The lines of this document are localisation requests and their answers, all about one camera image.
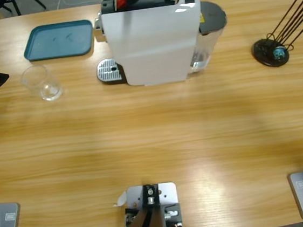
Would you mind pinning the black capsule holder with rods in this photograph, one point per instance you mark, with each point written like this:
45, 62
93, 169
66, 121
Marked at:
260, 50

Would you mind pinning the white block with dark post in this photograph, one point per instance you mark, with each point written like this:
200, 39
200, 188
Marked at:
165, 193

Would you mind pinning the metal drip tray grille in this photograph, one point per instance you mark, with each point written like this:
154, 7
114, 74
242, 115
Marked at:
106, 70

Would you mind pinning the black stand legs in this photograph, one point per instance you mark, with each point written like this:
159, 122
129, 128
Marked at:
14, 4

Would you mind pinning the white paper tag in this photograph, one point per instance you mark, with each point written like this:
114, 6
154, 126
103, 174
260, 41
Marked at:
121, 199

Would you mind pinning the clear glass cup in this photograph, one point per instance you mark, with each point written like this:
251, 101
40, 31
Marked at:
51, 91

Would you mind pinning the teal plastic tray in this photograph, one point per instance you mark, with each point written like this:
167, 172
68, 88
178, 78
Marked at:
57, 40

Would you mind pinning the blue coffee capsule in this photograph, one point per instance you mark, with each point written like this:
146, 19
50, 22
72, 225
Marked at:
278, 52

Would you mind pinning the white capsule coffee machine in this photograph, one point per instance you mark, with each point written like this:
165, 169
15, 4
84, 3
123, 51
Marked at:
149, 43

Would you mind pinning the clear water tank dark lid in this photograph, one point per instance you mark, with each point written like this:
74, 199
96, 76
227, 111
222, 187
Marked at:
211, 15

